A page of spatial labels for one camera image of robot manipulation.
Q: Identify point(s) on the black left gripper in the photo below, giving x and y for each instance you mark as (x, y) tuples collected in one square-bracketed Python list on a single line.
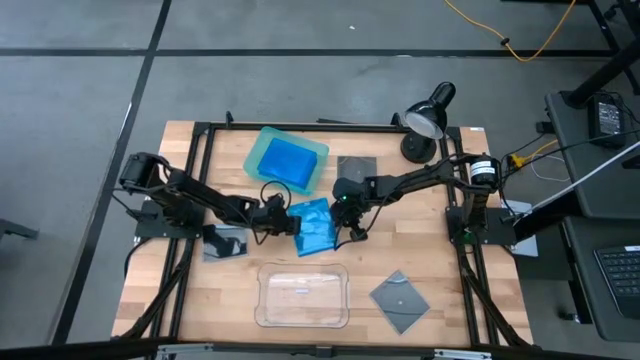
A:
[(272, 220)]

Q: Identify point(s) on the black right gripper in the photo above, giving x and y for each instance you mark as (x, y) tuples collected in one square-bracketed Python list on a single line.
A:
[(350, 197)]

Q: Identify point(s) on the black clear jewel case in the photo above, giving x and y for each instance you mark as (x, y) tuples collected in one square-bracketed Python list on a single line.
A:
[(400, 301), (225, 247), (367, 167)]

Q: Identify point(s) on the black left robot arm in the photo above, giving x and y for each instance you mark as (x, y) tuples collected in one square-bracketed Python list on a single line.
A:
[(210, 200)]

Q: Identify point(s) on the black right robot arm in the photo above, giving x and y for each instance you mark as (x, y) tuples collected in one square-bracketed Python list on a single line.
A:
[(425, 180)]

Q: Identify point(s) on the clear plastic bin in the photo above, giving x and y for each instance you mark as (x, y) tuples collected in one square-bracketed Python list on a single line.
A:
[(301, 295)]

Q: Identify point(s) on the teal translucent plastic bin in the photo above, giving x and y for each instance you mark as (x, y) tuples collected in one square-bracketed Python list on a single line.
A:
[(250, 164)]

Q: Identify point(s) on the black desk lamp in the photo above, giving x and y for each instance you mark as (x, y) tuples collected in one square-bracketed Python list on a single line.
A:
[(417, 150)]

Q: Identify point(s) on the light grey plate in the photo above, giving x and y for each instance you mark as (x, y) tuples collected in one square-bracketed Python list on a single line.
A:
[(527, 247)]

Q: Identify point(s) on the dark grey desk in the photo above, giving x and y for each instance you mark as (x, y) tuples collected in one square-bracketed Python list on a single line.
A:
[(580, 280)]

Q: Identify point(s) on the white slanted bar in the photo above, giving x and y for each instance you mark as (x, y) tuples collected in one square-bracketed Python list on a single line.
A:
[(585, 177)]

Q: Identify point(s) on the black crossbar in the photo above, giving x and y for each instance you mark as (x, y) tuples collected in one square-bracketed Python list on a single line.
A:
[(75, 346)]

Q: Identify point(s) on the black keyboard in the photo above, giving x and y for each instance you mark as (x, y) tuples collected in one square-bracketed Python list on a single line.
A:
[(622, 275)]

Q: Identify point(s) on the black power adapter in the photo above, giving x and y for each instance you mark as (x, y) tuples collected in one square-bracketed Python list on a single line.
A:
[(606, 120)]

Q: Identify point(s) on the black furniture foot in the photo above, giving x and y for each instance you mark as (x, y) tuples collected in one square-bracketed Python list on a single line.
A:
[(15, 229)]

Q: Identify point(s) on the black desk leg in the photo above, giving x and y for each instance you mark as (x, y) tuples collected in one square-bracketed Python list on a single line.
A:
[(600, 75)]

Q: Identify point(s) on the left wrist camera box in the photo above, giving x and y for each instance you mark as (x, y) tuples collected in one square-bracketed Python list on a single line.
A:
[(276, 201)]

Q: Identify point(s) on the black aluminium table frame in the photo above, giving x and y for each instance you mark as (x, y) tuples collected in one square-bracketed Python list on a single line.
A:
[(230, 126)]

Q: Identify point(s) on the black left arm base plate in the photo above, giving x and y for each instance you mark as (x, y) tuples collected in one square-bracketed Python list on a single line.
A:
[(150, 225)]

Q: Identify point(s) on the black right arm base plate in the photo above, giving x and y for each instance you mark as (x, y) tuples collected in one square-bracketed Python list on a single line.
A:
[(500, 232)]

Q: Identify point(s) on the silver frame bracket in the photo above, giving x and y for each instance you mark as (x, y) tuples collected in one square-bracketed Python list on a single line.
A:
[(460, 354), (185, 350)]

